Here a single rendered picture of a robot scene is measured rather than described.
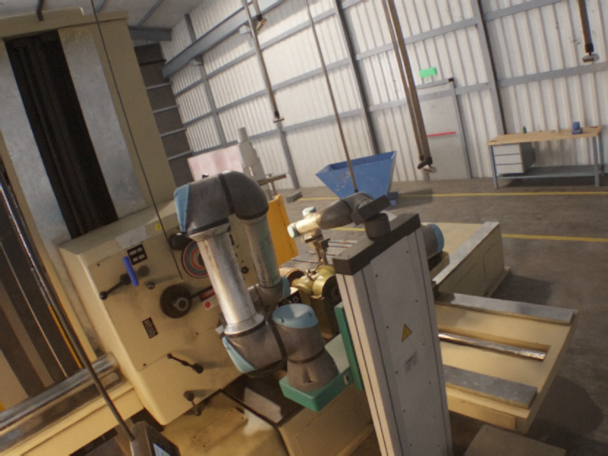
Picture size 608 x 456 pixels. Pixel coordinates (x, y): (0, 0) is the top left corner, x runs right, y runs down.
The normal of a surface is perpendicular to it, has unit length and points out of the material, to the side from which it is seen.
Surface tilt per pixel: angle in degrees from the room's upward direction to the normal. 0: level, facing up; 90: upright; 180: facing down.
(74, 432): 90
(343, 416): 90
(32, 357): 90
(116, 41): 90
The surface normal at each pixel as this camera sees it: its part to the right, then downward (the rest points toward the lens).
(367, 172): -0.30, 0.36
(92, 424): 0.66, 0.05
